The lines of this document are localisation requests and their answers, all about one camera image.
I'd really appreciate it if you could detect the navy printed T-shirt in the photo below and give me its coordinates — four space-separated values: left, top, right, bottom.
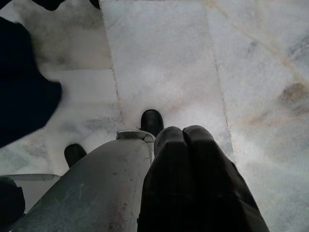
0 16 64 148

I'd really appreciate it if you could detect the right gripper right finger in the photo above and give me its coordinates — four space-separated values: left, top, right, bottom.
183 125 270 232

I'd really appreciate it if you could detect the black robot foot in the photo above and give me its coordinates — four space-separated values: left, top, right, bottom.
64 143 87 169
140 109 165 139

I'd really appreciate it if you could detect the black robot right foot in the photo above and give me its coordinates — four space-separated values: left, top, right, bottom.
140 109 165 139

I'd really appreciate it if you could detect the black robot left foot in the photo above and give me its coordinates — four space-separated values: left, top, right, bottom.
64 143 87 169

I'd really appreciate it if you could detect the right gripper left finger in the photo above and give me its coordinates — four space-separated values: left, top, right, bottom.
137 127 194 232

